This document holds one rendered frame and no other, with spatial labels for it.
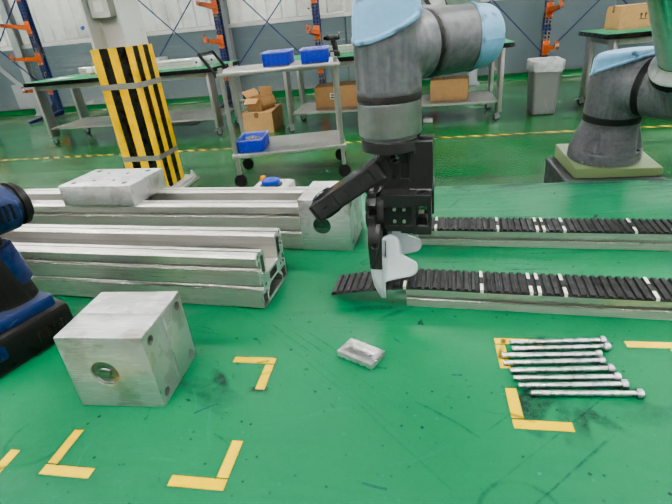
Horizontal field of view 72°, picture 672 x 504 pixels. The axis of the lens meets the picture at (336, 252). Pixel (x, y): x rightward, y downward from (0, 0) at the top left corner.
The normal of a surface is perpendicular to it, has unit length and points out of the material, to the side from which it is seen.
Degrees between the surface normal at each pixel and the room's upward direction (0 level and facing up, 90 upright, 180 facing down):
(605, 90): 92
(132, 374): 90
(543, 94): 94
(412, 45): 90
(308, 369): 0
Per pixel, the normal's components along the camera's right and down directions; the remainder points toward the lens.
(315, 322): -0.09, -0.89
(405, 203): -0.23, 0.46
